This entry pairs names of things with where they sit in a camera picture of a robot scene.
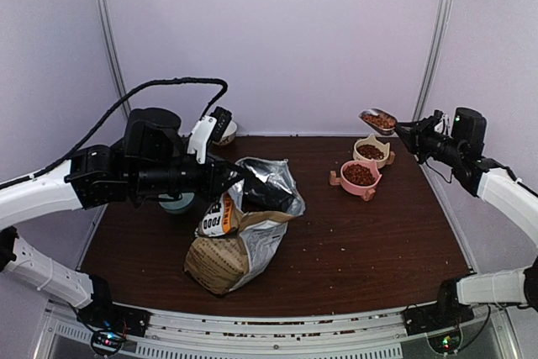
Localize light green ceramic bowl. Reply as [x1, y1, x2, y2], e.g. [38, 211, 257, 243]
[159, 193, 195, 214]

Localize left aluminium corner post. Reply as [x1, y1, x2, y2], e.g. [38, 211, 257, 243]
[96, 0, 127, 98]

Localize aluminium corner post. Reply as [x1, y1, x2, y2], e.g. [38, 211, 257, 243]
[96, 0, 127, 98]
[413, 0, 453, 120]

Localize aluminium front frame rail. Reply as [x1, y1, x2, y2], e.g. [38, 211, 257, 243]
[33, 285, 518, 359]

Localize brown kibble in cream bowl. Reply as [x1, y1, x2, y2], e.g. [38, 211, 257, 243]
[356, 144, 385, 161]

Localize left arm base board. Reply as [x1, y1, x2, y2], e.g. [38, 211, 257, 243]
[90, 330, 126, 356]

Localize silver metal food scoop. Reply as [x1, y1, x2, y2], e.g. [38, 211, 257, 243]
[359, 108, 397, 136]

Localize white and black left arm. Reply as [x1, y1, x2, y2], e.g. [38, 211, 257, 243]
[1, 107, 245, 329]

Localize right arm base board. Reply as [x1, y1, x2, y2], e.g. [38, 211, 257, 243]
[427, 330, 462, 355]

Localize right aluminium table rail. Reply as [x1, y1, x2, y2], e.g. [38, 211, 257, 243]
[420, 158, 478, 272]

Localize brown kibble in scoop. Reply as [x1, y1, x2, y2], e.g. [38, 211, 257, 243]
[361, 114, 396, 129]

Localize cream cat-ear pet bowl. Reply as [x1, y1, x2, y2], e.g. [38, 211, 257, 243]
[352, 135, 391, 169]

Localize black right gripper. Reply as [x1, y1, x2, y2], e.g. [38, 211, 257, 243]
[394, 114, 464, 166]

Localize brown kibble in pink bowl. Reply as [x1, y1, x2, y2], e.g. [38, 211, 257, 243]
[343, 164, 376, 187]

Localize white patterned ceramic bowl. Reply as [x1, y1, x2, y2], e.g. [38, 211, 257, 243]
[213, 120, 238, 146]

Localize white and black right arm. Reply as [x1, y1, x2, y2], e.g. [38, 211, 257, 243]
[394, 107, 537, 327]

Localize right aluminium corner post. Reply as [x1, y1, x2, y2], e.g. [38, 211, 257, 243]
[413, 0, 453, 120]

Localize pink cat-ear pet bowl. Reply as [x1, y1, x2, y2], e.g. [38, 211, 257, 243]
[340, 161, 382, 201]

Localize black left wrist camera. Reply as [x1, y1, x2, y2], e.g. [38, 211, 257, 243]
[187, 107, 232, 165]

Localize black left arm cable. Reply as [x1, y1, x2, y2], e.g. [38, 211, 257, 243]
[0, 76, 229, 187]

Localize brown dog food bag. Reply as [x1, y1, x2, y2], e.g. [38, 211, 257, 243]
[183, 157, 306, 295]

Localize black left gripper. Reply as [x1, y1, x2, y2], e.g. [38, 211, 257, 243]
[129, 150, 246, 203]

